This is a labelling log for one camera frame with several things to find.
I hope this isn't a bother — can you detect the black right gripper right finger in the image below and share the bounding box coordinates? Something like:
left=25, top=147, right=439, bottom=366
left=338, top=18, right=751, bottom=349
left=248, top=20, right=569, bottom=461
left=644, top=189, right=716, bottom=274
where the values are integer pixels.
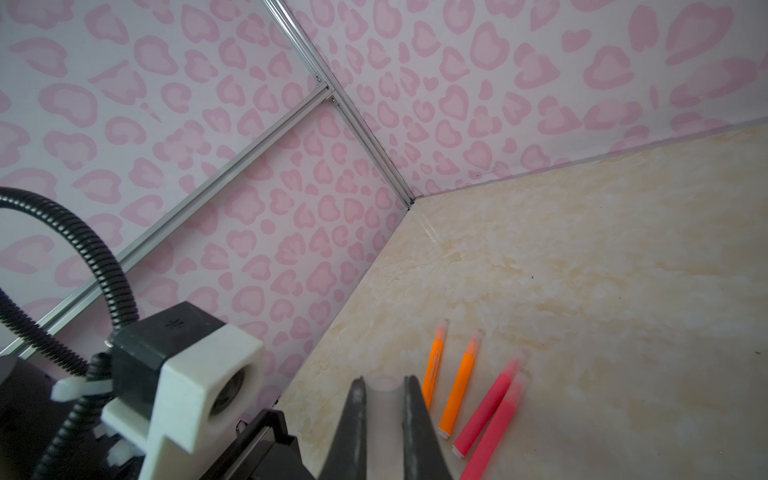
left=402, top=376, right=452, bottom=480

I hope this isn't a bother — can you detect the pink marker pen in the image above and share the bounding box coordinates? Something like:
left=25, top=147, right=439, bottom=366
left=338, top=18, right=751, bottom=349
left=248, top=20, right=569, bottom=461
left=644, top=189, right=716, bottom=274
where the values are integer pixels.
left=461, top=372, right=531, bottom=479
left=453, top=352, right=528, bottom=458

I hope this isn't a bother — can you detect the aluminium diagonal frame bar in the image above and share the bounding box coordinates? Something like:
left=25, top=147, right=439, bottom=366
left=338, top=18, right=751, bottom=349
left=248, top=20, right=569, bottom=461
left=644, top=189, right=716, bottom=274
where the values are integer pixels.
left=0, top=83, right=332, bottom=361

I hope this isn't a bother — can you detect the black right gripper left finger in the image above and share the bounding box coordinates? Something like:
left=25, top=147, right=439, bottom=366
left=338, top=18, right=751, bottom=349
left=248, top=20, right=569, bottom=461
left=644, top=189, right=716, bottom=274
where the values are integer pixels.
left=318, top=377, right=367, bottom=480

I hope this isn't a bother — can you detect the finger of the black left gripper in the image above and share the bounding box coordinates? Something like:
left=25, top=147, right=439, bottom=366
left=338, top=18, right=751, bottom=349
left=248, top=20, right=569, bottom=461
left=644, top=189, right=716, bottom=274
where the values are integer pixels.
left=201, top=409, right=314, bottom=480

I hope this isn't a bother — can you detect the aluminium corner frame post left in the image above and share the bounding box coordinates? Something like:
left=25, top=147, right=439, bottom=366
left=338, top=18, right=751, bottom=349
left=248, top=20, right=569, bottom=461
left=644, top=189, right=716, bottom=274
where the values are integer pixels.
left=262, top=0, right=415, bottom=209

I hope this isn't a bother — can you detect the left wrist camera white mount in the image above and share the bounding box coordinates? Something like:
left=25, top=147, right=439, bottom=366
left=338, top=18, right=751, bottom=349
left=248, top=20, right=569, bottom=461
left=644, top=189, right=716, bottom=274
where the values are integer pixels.
left=101, top=302, right=265, bottom=479

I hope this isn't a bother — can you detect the orange marker pen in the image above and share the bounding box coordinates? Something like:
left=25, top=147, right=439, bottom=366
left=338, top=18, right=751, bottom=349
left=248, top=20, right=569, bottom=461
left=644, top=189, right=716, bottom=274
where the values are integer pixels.
left=438, top=329, right=485, bottom=439
left=422, top=319, right=449, bottom=408

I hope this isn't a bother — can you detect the translucent pen cap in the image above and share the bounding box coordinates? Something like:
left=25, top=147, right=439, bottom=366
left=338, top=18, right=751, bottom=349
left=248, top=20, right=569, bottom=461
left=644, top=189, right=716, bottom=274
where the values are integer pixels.
left=363, top=374, right=404, bottom=479

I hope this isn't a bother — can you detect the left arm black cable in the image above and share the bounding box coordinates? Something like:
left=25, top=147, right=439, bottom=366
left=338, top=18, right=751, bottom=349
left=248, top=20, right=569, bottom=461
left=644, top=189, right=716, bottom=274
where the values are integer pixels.
left=0, top=187, right=140, bottom=480

